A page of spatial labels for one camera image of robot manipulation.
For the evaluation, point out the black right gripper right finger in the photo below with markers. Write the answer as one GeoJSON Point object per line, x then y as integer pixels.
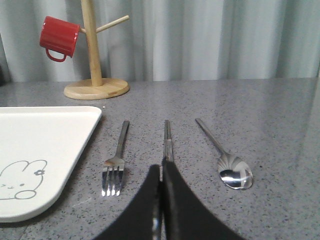
{"type": "Point", "coordinates": [186, 218]}

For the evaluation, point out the wooden mug tree stand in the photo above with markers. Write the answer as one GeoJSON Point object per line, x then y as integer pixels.
{"type": "Point", "coordinates": [97, 87]}

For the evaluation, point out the silver fork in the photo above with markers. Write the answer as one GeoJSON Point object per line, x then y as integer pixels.
{"type": "Point", "coordinates": [114, 168]}

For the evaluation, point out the beige rabbit serving tray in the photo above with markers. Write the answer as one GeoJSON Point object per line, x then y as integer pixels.
{"type": "Point", "coordinates": [39, 148]}

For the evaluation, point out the silver spoon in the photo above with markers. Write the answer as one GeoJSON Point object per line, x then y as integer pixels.
{"type": "Point", "coordinates": [233, 171]}

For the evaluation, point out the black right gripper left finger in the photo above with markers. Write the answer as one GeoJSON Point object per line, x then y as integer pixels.
{"type": "Point", "coordinates": [141, 220]}

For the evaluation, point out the red ribbed mug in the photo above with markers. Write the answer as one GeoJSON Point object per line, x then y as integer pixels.
{"type": "Point", "coordinates": [58, 38]}

